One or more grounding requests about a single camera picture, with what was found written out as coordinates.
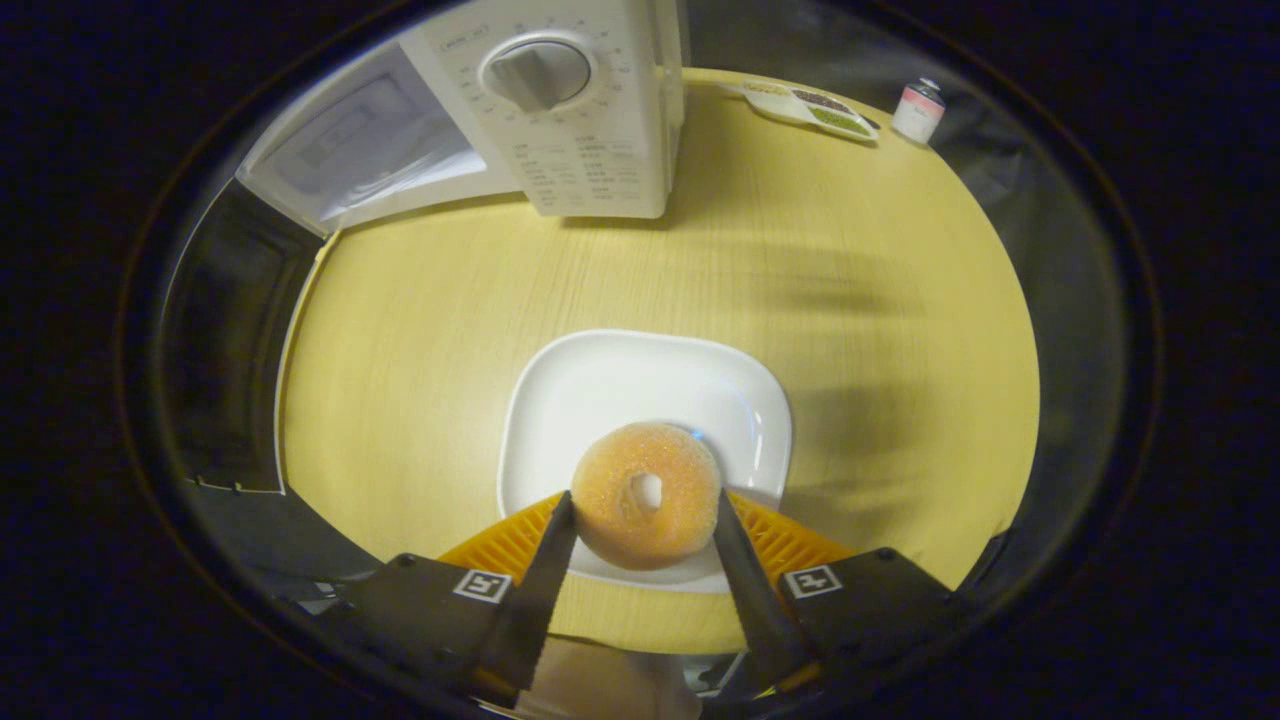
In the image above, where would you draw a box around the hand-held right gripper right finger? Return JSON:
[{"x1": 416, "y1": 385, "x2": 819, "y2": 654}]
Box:
[{"x1": 712, "y1": 488, "x2": 961, "y2": 696}]

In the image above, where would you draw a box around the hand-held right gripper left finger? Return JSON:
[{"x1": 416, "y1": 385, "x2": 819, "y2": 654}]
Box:
[{"x1": 320, "y1": 490, "x2": 579, "y2": 706}]

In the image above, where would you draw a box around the sugared donut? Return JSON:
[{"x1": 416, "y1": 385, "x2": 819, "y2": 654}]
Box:
[{"x1": 570, "y1": 422, "x2": 723, "y2": 571}]

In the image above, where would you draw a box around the white microwave oven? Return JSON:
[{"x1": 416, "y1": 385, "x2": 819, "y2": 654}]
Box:
[{"x1": 160, "y1": 0, "x2": 691, "y2": 496}]

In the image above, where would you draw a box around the white divided food tray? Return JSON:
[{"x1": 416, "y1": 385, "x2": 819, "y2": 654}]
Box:
[{"x1": 742, "y1": 80, "x2": 881, "y2": 143}]

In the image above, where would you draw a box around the person's beige clothing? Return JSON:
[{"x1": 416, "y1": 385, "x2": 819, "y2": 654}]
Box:
[{"x1": 515, "y1": 635, "x2": 701, "y2": 720}]

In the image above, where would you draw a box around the white square plate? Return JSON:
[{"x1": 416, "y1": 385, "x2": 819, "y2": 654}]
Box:
[{"x1": 497, "y1": 330, "x2": 793, "y2": 595}]

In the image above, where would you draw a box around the small pink label bottle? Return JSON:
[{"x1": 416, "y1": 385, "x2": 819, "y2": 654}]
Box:
[{"x1": 892, "y1": 78, "x2": 946, "y2": 146}]

